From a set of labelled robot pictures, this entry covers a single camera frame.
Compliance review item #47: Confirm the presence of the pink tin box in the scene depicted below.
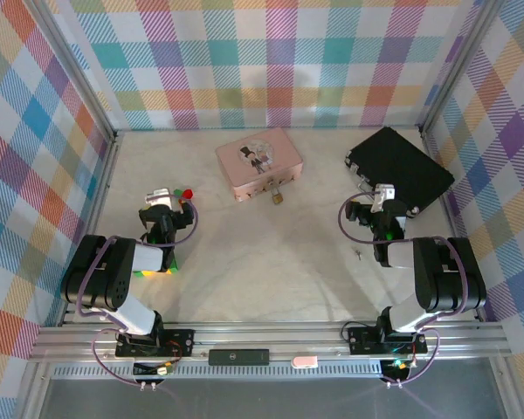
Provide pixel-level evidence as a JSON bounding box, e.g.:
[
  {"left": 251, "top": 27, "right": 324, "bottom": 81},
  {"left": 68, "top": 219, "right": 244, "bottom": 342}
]
[{"left": 214, "top": 127, "right": 306, "bottom": 203}]

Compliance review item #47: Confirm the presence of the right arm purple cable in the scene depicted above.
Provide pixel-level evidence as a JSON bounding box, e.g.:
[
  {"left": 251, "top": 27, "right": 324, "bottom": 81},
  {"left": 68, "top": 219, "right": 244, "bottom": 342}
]
[{"left": 337, "top": 182, "right": 471, "bottom": 389}]

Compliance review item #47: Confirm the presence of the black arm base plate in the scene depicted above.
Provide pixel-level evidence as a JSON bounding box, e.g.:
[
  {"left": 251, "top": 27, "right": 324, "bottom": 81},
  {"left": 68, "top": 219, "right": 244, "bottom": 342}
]
[
  {"left": 347, "top": 325, "right": 429, "bottom": 355},
  {"left": 114, "top": 326, "right": 197, "bottom": 359}
]

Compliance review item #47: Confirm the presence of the black hard case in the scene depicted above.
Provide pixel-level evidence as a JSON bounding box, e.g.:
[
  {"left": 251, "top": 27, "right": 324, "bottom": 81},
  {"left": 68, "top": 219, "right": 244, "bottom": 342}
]
[{"left": 343, "top": 126, "right": 456, "bottom": 219}]

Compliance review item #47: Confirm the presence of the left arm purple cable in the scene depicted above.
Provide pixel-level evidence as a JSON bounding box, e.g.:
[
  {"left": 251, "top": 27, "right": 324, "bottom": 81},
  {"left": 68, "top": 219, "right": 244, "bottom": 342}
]
[{"left": 76, "top": 191, "right": 203, "bottom": 389}]

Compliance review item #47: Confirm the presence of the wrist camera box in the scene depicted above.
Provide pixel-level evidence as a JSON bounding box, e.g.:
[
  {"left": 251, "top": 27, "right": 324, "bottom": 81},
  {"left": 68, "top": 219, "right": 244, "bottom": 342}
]
[
  {"left": 371, "top": 182, "right": 396, "bottom": 215},
  {"left": 145, "top": 188, "right": 175, "bottom": 210}
]

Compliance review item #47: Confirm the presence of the perforated metal cable tray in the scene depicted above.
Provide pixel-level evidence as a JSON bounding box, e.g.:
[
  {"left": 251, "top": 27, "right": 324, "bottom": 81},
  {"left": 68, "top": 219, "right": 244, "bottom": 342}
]
[{"left": 52, "top": 363, "right": 388, "bottom": 380}]

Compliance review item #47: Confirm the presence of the aluminium frame rail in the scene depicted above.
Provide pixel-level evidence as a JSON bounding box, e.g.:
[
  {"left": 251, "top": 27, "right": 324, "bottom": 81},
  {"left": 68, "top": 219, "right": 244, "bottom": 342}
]
[{"left": 29, "top": 321, "right": 510, "bottom": 364}]

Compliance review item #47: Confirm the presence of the multicoloured puzzle cube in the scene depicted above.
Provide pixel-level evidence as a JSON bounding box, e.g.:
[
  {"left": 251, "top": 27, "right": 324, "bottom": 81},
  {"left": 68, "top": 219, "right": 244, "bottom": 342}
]
[{"left": 133, "top": 257, "right": 179, "bottom": 278}]

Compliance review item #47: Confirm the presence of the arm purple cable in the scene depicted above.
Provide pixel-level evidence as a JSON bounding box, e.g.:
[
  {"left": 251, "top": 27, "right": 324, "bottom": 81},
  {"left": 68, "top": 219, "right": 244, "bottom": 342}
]
[
  {"left": 337, "top": 182, "right": 471, "bottom": 389},
  {"left": 76, "top": 191, "right": 203, "bottom": 389}
]

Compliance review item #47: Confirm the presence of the aluminium frame post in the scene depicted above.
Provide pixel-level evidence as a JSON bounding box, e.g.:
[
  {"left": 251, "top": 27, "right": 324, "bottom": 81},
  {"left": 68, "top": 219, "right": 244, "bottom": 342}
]
[
  {"left": 418, "top": 0, "right": 506, "bottom": 141},
  {"left": 34, "top": 0, "right": 119, "bottom": 145}
]

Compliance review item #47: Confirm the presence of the black rectangular device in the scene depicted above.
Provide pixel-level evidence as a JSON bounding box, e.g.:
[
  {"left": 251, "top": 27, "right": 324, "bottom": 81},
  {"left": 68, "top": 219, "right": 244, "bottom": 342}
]
[{"left": 208, "top": 347, "right": 271, "bottom": 367}]

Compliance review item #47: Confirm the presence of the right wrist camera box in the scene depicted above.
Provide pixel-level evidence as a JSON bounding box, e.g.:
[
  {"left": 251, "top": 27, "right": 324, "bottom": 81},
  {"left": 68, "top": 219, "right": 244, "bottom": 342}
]
[{"left": 371, "top": 182, "right": 396, "bottom": 215}]

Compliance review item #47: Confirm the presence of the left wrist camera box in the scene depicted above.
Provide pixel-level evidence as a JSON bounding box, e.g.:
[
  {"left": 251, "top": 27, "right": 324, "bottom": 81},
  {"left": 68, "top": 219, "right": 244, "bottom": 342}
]
[{"left": 145, "top": 188, "right": 175, "bottom": 210}]

